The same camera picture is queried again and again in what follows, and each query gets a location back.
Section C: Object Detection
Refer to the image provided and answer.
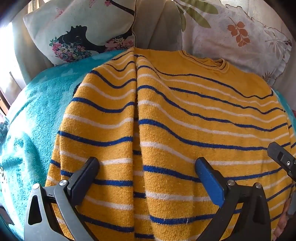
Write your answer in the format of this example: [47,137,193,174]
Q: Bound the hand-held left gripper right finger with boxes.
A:
[195,157,271,241]

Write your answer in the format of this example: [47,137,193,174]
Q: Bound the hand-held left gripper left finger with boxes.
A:
[24,157,100,241]

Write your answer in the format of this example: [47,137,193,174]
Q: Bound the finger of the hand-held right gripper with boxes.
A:
[267,142,296,181]

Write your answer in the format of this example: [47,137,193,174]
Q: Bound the yellow striped knit sweater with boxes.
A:
[45,47,296,241]

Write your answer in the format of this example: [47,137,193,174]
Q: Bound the person's right hand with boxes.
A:
[274,204,295,241]

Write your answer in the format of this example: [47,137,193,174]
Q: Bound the teal printed fleece blanket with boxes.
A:
[0,49,296,241]

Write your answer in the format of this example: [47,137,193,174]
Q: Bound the leaf print pillow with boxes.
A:
[174,0,293,82]

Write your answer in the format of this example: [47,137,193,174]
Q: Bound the bird print cushion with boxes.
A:
[23,0,136,67]

